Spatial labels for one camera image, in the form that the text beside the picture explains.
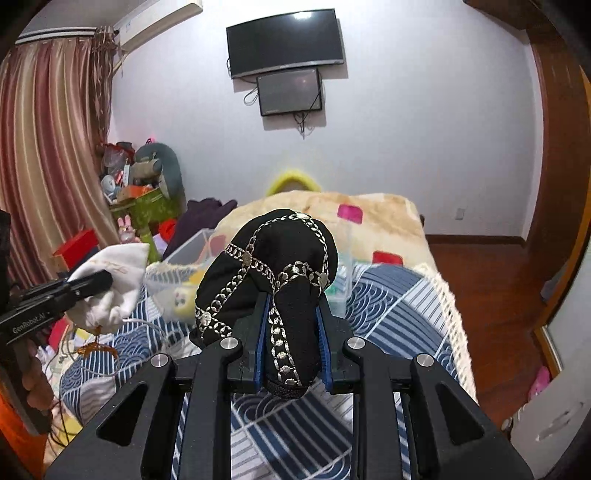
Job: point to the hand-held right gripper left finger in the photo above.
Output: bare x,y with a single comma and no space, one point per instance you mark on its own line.
262,332

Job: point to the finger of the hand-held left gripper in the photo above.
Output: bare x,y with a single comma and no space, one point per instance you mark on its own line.
69,283
74,297

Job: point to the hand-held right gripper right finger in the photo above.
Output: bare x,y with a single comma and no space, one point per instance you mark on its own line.
324,350

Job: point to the yellow soft toy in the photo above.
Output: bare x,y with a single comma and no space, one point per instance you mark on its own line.
181,299

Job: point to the clear plastic storage box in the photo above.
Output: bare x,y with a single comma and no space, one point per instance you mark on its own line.
194,258

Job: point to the person's left hand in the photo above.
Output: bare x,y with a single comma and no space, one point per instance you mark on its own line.
39,378

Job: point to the red box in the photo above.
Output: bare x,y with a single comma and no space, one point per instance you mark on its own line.
76,247

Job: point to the pink bunny doll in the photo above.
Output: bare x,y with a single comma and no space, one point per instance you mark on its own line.
128,230

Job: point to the blue patterned bedsheet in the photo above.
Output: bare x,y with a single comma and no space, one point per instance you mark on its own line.
392,304

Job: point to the green bottle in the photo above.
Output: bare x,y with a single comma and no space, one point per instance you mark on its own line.
148,240

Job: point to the green cardboard box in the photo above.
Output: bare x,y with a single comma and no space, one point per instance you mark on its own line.
152,207

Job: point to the pile of toys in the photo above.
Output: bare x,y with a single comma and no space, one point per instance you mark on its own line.
115,180

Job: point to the striped brown curtain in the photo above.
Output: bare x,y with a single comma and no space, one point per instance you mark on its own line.
51,161

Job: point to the dark purple garment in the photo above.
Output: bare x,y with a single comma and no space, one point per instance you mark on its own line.
203,217

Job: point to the cream crochet cover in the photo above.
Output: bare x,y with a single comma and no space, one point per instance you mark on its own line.
452,314

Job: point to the beige fleece blanket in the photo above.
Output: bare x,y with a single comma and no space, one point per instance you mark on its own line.
383,221

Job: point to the grey plush toy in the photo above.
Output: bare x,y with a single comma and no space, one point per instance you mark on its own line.
168,166

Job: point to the pink slipper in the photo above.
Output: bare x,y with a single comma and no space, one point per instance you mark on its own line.
540,383

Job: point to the small black monitor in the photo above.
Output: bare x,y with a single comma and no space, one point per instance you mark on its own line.
289,92

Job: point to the white sliding door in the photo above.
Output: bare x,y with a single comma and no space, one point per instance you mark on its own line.
568,369

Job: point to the white air conditioner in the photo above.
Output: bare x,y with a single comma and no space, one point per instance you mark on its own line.
157,23

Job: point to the brown wooden wardrobe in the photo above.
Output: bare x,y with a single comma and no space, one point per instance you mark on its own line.
563,161

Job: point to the wall-mounted black television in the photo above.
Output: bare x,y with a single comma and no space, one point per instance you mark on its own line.
286,41

